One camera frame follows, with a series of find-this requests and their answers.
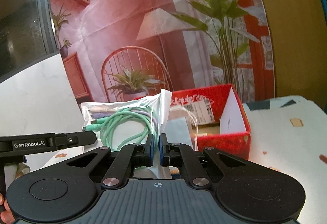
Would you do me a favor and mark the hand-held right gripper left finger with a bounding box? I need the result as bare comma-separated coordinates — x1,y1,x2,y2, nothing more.
61,134,155,190

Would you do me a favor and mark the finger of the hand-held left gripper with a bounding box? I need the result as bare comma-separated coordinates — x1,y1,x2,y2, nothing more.
55,131,97,149

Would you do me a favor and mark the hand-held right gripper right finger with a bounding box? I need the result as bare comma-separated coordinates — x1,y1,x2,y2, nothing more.
158,133,251,189

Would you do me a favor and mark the clear bag of green cables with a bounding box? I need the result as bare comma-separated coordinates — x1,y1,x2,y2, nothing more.
81,89,172,180

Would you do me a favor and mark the red strawberry print box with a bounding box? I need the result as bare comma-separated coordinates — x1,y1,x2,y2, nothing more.
142,83,252,161

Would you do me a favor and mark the person's left hand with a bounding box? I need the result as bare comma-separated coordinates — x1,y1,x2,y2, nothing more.
0,192,15,223

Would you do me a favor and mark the pale blue packet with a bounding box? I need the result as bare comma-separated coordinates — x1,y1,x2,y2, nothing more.
166,118,194,148

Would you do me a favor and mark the bear print table mat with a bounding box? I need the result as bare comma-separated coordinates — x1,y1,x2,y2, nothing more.
15,96,327,224

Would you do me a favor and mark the printed room scene backdrop cloth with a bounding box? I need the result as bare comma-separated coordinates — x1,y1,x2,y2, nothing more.
48,0,277,107

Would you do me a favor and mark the white cord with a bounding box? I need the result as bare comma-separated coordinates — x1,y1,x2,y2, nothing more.
183,108,205,149

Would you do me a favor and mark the dark window with grey frame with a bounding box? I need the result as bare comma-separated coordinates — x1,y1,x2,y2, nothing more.
0,0,61,82

